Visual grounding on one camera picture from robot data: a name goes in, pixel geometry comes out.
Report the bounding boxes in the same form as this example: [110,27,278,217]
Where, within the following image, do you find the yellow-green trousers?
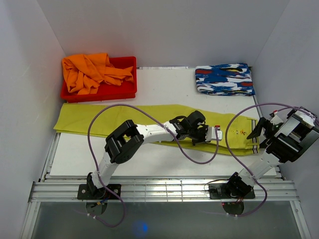
[54,103,259,156]

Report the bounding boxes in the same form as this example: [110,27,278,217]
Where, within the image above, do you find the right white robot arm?
[225,107,319,198]

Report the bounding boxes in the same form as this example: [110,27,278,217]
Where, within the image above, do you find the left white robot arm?
[86,111,218,199]

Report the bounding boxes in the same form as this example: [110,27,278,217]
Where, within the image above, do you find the folded blue patterned trousers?
[195,63,255,96]

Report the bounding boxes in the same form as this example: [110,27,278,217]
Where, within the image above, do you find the orange trousers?
[61,53,134,95]

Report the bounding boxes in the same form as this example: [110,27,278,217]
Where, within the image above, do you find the red plastic bin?
[60,56,137,103]

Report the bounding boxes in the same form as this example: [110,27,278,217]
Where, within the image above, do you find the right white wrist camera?
[270,110,284,127]

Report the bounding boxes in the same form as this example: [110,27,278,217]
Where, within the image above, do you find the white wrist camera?
[205,126,223,142]
[270,110,284,127]

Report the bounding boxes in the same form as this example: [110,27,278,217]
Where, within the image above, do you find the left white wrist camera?
[205,126,223,142]

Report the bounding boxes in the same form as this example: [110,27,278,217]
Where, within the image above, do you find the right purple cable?
[204,102,319,218]

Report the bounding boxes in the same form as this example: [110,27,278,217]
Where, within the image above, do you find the purple cable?
[204,102,319,218]
[87,104,220,228]

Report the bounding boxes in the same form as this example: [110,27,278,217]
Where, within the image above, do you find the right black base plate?
[208,183,256,199]

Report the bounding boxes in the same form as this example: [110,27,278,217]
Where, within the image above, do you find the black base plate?
[208,183,256,199]
[77,184,121,201]

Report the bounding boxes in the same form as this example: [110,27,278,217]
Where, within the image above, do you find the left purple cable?
[87,104,220,228]

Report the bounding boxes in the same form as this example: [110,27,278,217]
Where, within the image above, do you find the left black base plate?
[77,184,121,201]

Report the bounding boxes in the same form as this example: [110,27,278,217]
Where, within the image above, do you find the aluminium frame rail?
[28,177,300,203]

